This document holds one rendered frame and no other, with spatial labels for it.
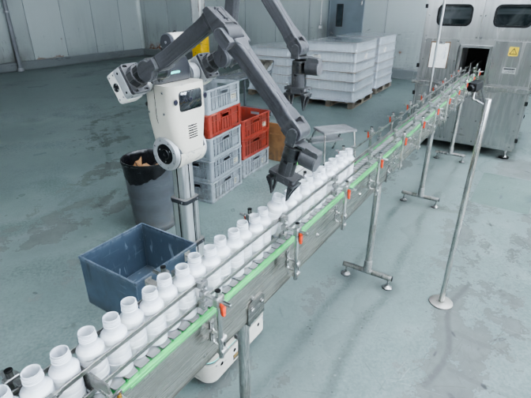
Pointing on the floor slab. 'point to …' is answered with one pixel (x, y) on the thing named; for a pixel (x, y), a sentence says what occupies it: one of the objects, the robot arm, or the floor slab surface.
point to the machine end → (519, 27)
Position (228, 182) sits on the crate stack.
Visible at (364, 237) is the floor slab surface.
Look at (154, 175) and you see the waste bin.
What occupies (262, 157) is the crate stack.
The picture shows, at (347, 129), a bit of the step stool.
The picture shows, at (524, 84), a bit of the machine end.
